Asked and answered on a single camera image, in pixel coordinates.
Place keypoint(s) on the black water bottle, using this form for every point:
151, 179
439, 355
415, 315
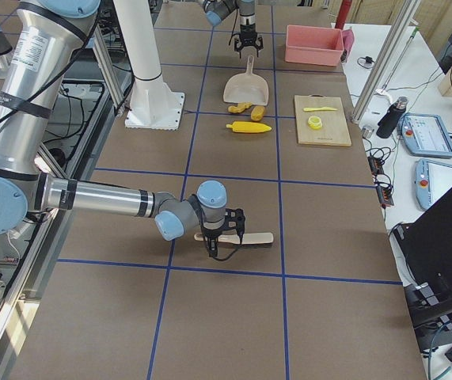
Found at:
389, 121

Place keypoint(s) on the near teach pendant tablet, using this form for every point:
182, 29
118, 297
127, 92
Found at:
432, 180

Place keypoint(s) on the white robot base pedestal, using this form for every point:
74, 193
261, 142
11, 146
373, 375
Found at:
153, 105

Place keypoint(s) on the metal reacher grabber tool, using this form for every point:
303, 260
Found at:
382, 90

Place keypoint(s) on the brown toy potato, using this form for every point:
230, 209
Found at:
257, 113

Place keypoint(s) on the beige plastic dustpan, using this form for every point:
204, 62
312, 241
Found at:
247, 87

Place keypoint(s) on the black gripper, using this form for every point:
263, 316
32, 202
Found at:
246, 31
210, 234

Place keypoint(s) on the aluminium frame post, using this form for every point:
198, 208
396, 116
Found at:
388, 49

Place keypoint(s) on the far teach pendant tablet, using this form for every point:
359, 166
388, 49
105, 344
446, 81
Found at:
425, 135

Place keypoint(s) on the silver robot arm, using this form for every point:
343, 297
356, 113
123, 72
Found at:
217, 11
53, 35

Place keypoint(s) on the pink plastic bin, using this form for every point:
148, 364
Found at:
313, 45

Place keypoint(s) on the yellow toy corn cob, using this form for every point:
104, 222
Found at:
247, 127

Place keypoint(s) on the tan toy ginger root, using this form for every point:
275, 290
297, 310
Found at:
239, 107

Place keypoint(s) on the bamboo cutting board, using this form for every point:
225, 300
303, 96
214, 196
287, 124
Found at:
335, 128

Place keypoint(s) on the beige hand brush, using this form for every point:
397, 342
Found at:
248, 239

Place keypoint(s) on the teach pendant tablet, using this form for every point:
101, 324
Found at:
432, 180
425, 135

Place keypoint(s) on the red cylinder bottle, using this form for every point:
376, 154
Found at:
343, 14

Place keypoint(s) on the yellow plastic toy knife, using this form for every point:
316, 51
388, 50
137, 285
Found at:
319, 109

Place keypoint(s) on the yellow toy lemon slice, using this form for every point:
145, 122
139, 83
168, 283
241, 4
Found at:
315, 122

